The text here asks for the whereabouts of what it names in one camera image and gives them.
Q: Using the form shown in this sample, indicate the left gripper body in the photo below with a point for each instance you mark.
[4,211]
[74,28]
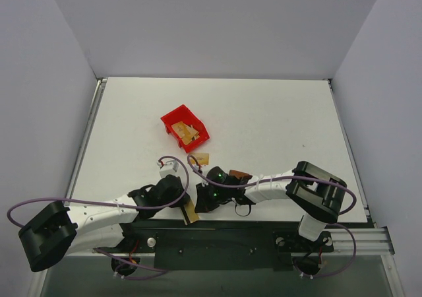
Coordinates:
[182,201]

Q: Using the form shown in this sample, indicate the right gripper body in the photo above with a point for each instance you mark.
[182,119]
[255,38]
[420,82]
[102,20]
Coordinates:
[217,173]

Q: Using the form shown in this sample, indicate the gold card magnetic stripe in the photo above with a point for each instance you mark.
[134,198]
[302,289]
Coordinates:
[189,214]

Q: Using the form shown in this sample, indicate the gold card with chip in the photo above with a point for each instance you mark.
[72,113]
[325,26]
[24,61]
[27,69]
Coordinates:
[202,158]

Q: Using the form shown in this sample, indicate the brown leather card holder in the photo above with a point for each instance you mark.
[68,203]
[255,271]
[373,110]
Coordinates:
[241,176]

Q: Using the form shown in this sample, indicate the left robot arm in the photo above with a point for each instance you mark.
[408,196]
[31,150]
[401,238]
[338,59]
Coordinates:
[59,229]

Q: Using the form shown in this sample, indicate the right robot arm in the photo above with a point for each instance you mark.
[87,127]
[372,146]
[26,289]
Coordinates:
[319,193]

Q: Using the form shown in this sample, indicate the gold cards in bin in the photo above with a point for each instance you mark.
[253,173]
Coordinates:
[187,133]

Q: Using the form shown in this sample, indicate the red plastic bin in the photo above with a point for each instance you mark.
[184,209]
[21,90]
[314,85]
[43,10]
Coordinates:
[182,113]

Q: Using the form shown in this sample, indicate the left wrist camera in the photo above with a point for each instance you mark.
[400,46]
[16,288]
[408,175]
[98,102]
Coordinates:
[168,168]

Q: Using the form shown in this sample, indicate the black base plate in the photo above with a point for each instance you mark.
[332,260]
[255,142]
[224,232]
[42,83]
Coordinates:
[217,245]

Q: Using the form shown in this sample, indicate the aluminium table frame rail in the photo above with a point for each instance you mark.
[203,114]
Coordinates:
[261,127]

